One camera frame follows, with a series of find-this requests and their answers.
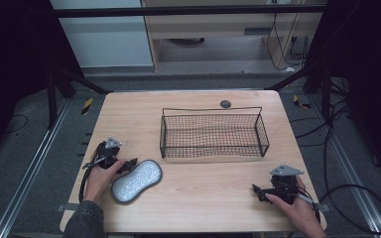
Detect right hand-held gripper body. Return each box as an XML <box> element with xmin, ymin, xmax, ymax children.
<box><xmin>269</xmin><ymin>164</ymin><xmax>305</xmax><ymax>205</ymax></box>

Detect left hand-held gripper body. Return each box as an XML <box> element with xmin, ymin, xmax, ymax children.
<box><xmin>93</xmin><ymin>136</ymin><xmax>124</xmax><ymax>171</ymax></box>

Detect grey oval cleaning pad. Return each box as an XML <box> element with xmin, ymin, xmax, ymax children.
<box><xmin>110</xmin><ymin>159</ymin><xmax>164</xmax><ymax>205</ymax></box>

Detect black wire mesh basket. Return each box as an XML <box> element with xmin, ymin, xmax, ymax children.
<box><xmin>159</xmin><ymin>105</ymin><xmax>271</xmax><ymax>160</ymax></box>

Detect person's left hand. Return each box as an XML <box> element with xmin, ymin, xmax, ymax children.
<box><xmin>83</xmin><ymin>159</ymin><xmax>127</xmax><ymax>204</ymax></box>

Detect person's right hand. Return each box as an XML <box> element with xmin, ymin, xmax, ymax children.
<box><xmin>264</xmin><ymin>175</ymin><xmax>320</xmax><ymax>230</ymax></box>

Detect grey tape strip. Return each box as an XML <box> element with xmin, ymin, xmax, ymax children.
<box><xmin>56</xmin><ymin>202</ymin><xmax>80</xmax><ymax>213</ymax></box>

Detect black metal stand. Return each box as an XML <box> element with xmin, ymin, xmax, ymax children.
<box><xmin>265</xmin><ymin>60</ymin><xmax>332</xmax><ymax>124</ymax></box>
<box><xmin>45</xmin><ymin>61</ymin><xmax>114</xmax><ymax>131</ymax></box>

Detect white cabinet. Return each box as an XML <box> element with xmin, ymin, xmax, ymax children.
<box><xmin>50</xmin><ymin>0</ymin><xmax>155</xmax><ymax>69</ymax></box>

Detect black curtain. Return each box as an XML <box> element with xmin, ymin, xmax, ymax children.
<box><xmin>0</xmin><ymin>0</ymin><xmax>84</xmax><ymax>167</ymax></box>
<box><xmin>306</xmin><ymin>0</ymin><xmax>381</xmax><ymax>184</ymax></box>

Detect wooden desk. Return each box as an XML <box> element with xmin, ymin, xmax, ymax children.
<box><xmin>141</xmin><ymin>0</ymin><xmax>326</xmax><ymax>72</ymax></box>

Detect right hand-held gripper cable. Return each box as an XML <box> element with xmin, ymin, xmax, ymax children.
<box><xmin>297</xmin><ymin>186</ymin><xmax>322</xmax><ymax>223</ymax></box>

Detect hand-held gripper cable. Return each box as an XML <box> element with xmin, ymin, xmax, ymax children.
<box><xmin>77</xmin><ymin>155</ymin><xmax>108</xmax><ymax>203</ymax></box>
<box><xmin>297</xmin><ymin>186</ymin><xmax>322</xmax><ymax>223</ymax></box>

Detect left hand-held gripper cable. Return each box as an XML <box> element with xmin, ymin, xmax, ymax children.
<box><xmin>77</xmin><ymin>155</ymin><xmax>108</xmax><ymax>203</ymax></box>

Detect black looped floor cable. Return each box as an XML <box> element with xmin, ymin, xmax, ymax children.
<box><xmin>291</xmin><ymin>98</ymin><xmax>381</xmax><ymax>236</ymax></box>

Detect aluminium floor rail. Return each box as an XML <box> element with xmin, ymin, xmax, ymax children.
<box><xmin>310</xmin><ymin>94</ymin><xmax>381</xmax><ymax>238</ymax></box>
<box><xmin>0</xmin><ymin>98</ymin><xmax>71</xmax><ymax>238</ymax></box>

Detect black hanging cables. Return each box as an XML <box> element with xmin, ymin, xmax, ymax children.
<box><xmin>265</xmin><ymin>12</ymin><xmax>311</xmax><ymax>72</ymax></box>

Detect black horizontal frame bar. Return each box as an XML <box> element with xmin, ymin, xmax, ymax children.
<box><xmin>51</xmin><ymin>3</ymin><xmax>329</xmax><ymax>19</ymax></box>

